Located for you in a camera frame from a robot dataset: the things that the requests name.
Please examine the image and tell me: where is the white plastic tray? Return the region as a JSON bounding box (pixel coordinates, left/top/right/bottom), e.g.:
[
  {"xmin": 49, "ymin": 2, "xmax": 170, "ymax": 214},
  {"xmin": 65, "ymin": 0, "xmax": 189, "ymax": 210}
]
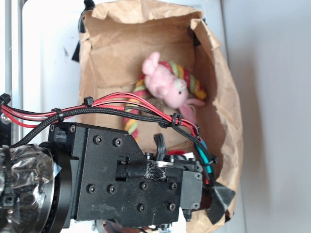
[{"xmin": 21, "ymin": 0, "xmax": 246, "ymax": 233}]

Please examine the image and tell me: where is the brown paper bag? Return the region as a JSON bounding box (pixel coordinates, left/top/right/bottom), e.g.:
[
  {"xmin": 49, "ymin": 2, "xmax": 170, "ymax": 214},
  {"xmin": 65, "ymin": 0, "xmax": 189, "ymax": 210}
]
[{"xmin": 79, "ymin": 0, "xmax": 243, "ymax": 233}]

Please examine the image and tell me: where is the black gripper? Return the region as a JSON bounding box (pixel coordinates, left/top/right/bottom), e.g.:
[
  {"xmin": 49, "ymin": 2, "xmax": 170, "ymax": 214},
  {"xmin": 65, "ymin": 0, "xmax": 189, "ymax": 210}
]
[{"xmin": 47, "ymin": 123, "xmax": 203, "ymax": 230}]

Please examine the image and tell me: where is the grey braided cable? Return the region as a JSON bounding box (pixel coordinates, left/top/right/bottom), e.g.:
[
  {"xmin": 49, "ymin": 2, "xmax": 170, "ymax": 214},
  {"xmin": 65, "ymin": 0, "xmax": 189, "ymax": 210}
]
[{"xmin": 9, "ymin": 108, "xmax": 175, "ymax": 149}]

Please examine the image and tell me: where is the red paper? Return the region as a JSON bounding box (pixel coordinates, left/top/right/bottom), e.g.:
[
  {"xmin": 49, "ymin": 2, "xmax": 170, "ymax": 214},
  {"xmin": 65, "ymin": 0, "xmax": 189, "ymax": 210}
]
[{"xmin": 167, "ymin": 150, "xmax": 186, "ymax": 156}]

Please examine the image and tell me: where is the striped rope candy cane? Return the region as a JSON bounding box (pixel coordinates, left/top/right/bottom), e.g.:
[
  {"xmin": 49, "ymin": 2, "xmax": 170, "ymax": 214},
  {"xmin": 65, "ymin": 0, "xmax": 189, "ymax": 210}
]
[{"xmin": 123, "ymin": 60, "xmax": 208, "ymax": 143}]

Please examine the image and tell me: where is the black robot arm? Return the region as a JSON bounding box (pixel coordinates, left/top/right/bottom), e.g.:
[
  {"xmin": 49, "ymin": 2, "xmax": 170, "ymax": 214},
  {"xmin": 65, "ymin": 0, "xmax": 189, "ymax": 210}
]
[{"xmin": 0, "ymin": 123, "xmax": 203, "ymax": 233}]

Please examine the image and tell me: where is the red and black wire bundle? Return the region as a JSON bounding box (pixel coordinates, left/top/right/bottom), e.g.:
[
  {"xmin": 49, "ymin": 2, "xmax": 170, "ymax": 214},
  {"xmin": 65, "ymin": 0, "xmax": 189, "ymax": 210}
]
[{"xmin": 0, "ymin": 92, "xmax": 219, "ymax": 195}]

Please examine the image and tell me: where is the aluminium frame rail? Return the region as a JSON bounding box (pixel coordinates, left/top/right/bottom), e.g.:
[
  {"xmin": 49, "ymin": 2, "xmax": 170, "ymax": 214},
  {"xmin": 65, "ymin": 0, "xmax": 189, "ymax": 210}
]
[{"xmin": 0, "ymin": 0, "xmax": 24, "ymax": 146}]

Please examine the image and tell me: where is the pink plush bunny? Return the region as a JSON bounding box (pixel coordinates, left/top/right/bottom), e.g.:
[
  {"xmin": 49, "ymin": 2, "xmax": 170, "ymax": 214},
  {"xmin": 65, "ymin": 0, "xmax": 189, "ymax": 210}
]
[{"xmin": 142, "ymin": 51, "xmax": 205, "ymax": 123}]

